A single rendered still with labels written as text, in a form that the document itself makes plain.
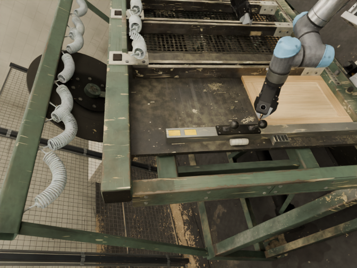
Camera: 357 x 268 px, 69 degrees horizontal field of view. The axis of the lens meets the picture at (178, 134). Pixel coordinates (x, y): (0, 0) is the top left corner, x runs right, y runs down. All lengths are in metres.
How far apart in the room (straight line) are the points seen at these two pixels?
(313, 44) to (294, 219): 1.04
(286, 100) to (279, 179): 0.52
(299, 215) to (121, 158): 1.12
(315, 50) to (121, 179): 0.77
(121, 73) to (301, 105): 0.92
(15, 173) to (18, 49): 5.93
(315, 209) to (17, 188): 1.49
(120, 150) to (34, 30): 6.05
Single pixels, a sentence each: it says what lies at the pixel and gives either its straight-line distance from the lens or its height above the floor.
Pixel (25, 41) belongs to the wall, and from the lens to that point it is 7.04.
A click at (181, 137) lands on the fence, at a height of 1.66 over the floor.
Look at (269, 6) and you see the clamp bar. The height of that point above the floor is 0.97.
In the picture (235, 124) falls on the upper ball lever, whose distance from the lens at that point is 1.04.
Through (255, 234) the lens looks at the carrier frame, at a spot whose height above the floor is 0.79.
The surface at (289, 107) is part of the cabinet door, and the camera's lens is 1.44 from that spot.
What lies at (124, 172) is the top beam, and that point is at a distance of 0.92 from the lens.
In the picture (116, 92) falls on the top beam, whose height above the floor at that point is 1.92.
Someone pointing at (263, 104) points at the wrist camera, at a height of 1.53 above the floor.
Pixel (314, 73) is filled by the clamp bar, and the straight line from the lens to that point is 1.72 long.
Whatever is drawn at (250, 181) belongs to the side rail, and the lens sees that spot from 1.04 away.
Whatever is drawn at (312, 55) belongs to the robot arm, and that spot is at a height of 1.53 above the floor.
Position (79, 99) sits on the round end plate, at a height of 1.92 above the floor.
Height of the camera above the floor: 2.27
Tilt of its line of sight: 33 degrees down
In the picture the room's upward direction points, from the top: 70 degrees counter-clockwise
